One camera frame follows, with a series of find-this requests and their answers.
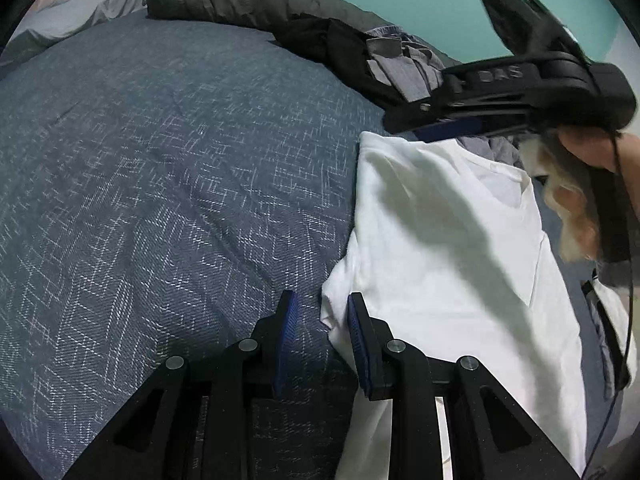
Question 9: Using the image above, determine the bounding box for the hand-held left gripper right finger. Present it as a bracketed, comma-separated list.
[346, 291, 581, 480]

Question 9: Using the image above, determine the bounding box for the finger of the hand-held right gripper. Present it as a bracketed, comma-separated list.
[382, 94, 532, 136]
[412, 118, 528, 144]

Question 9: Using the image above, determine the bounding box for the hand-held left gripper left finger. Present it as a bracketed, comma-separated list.
[65, 290, 301, 480]

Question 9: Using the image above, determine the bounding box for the white t-shirt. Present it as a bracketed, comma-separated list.
[320, 131, 588, 480]

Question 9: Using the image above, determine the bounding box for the person's right forearm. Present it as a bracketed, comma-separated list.
[517, 132, 640, 288]

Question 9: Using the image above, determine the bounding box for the person's right hand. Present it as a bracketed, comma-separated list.
[560, 127, 640, 171]

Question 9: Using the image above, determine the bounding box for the blue-grey shirt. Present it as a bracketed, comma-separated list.
[365, 27, 448, 103]

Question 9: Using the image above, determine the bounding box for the blue bed sheet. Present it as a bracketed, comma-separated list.
[0, 7, 640, 480]

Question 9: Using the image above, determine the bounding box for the light grey pillow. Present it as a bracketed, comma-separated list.
[0, 0, 148, 68]

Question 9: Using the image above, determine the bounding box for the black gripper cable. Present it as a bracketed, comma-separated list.
[580, 130, 638, 478]

